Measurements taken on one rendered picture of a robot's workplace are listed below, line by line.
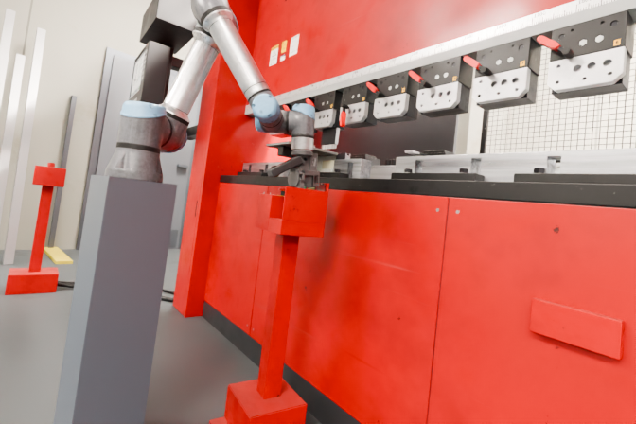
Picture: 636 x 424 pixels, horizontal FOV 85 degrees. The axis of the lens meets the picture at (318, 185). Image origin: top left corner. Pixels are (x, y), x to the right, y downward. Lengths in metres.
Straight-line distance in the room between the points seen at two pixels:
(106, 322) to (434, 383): 0.87
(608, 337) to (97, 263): 1.13
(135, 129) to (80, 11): 3.62
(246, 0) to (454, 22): 1.59
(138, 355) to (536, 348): 1.00
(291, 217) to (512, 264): 0.61
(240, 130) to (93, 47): 2.58
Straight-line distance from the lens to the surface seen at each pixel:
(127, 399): 1.23
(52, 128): 4.38
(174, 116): 1.23
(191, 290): 2.32
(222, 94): 2.33
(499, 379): 1.01
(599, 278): 0.90
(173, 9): 2.54
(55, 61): 4.49
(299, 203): 1.10
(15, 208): 3.75
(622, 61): 1.08
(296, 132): 1.14
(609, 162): 1.03
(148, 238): 1.09
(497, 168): 1.11
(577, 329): 0.90
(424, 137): 1.92
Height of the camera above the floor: 0.77
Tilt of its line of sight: 3 degrees up
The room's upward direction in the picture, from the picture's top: 7 degrees clockwise
